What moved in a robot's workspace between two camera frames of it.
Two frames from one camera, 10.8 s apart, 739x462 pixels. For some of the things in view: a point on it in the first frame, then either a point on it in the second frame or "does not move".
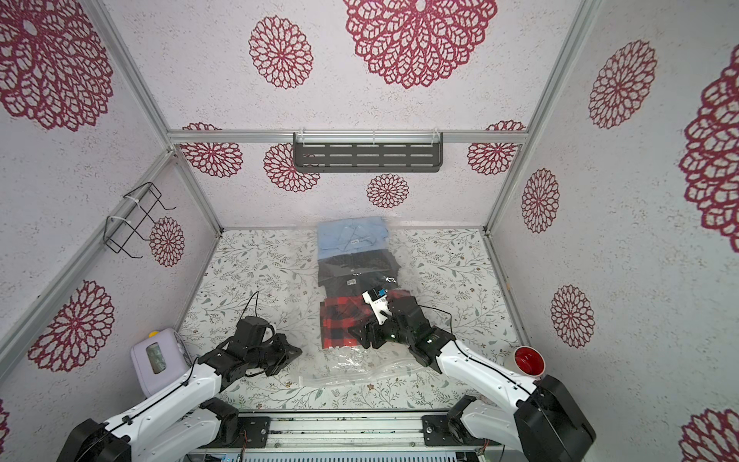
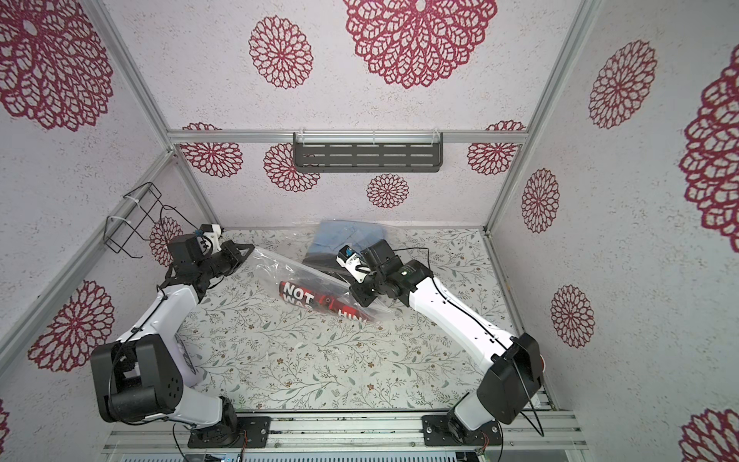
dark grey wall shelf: x=368 y=152 does not move
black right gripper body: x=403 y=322 to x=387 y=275
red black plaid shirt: x=339 y=314 to x=320 y=292
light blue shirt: x=344 y=236 does not move
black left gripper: x=288 y=352 to x=229 y=249
